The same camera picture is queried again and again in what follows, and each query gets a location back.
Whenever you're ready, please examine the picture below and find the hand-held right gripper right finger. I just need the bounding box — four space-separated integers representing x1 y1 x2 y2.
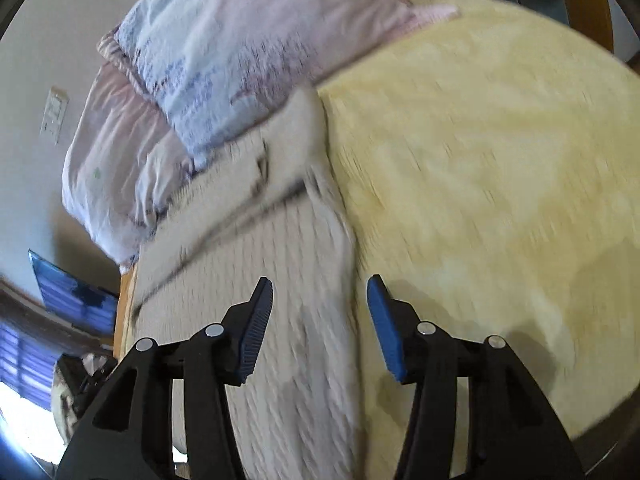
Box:
366 275 586 480

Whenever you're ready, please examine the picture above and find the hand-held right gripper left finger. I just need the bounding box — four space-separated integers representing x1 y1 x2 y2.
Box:
56 277 274 480

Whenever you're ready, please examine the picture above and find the beige knitted garment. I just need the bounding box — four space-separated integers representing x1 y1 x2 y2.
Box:
131 88 365 480

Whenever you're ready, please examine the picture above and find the yellow fleece blanket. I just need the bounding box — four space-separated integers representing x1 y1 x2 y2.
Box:
316 0 640 456

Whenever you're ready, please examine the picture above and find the pink floral pillow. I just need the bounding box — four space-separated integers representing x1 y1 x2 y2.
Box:
62 62 196 266
97 0 458 171

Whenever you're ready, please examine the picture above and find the wooden bed frame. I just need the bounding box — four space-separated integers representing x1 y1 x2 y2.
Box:
112 262 141 361

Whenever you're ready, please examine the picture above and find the white wall switch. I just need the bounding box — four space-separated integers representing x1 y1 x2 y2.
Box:
40 87 69 146

